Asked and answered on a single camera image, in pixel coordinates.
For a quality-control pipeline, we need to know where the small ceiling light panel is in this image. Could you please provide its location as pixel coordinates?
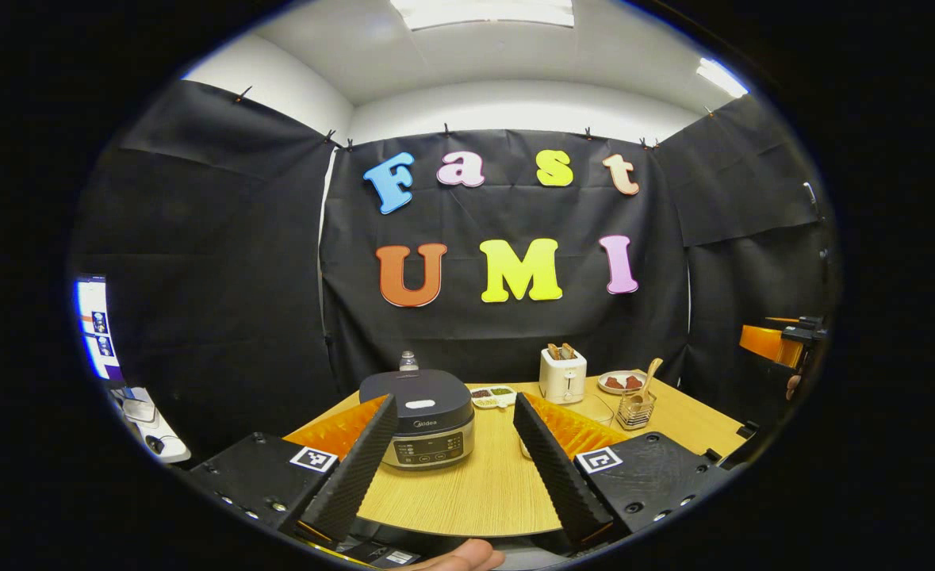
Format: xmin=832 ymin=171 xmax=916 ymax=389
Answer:
xmin=695 ymin=57 xmax=750 ymax=99

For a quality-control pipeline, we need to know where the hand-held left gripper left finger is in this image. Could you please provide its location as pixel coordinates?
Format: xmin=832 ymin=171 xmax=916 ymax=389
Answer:
xmin=178 ymin=394 xmax=399 ymax=546

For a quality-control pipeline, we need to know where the black backdrop cloth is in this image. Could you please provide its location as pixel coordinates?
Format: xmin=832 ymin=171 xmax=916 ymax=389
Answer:
xmin=71 ymin=79 xmax=841 ymax=469

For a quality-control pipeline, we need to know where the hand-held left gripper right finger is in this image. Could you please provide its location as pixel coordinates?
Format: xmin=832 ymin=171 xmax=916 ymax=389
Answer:
xmin=512 ymin=393 xmax=734 ymax=548

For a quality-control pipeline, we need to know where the clear chopstick holder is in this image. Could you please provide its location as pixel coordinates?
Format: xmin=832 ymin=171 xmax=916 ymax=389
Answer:
xmin=616 ymin=390 xmax=658 ymax=431

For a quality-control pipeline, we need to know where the computer monitor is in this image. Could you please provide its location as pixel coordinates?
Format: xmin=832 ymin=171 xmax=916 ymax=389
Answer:
xmin=75 ymin=275 xmax=124 ymax=382

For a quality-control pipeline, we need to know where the wooden spoon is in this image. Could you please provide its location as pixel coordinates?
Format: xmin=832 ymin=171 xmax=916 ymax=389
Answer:
xmin=631 ymin=358 xmax=665 ymax=410

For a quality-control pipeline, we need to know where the black and silver rice cooker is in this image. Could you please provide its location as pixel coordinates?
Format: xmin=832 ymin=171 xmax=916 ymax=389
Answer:
xmin=358 ymin=369 xmax=477 ymax=472

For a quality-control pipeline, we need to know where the white divided dish of beans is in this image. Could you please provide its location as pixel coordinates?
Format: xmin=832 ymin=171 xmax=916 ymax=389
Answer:
xmin=469 ymin=385 xmax=518 ymax=411

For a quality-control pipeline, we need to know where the large ceiling light panel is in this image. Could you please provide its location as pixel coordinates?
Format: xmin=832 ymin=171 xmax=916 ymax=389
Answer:
xmin=390 ymin=0 xmax=576 ymax=32

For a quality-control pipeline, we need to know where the white toaster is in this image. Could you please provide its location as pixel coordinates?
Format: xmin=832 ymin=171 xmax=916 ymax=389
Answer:
xmin=539 ymin=347 xmax=588 ymax=405

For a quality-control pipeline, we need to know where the plate of red meat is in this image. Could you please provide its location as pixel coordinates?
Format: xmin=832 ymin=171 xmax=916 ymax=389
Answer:
xmin=597 ymin=370 xmax=650 ymax=396

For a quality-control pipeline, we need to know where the white side desk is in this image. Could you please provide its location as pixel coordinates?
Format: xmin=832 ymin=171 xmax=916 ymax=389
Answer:
xmin=109 ymin=386 xmax=193 ymax=466

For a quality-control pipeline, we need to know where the clear glass bowl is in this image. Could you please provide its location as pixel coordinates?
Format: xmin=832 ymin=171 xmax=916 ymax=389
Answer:
xmin=564 ymin=393 xmax=616 ymax=430

